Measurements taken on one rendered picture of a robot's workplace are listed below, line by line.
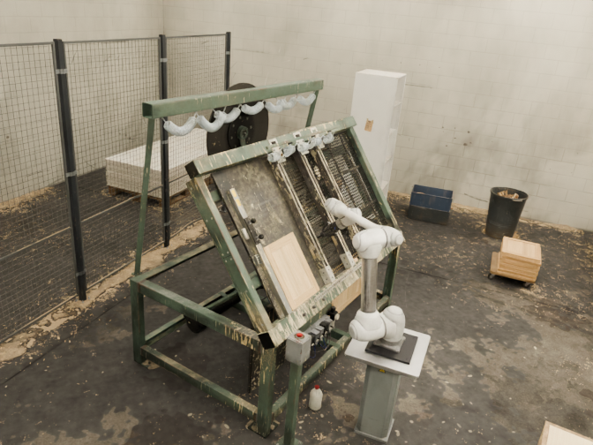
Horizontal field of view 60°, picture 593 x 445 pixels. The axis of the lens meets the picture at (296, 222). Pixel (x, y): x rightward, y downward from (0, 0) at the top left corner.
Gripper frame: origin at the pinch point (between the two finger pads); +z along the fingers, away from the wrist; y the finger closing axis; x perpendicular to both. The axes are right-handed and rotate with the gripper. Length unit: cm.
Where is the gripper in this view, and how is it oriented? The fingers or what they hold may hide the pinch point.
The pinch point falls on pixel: (321, 235)
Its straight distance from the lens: 405.9
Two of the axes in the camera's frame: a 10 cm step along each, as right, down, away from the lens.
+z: -6.5, 4.3, 6.3
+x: -4.9, 4.1, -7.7
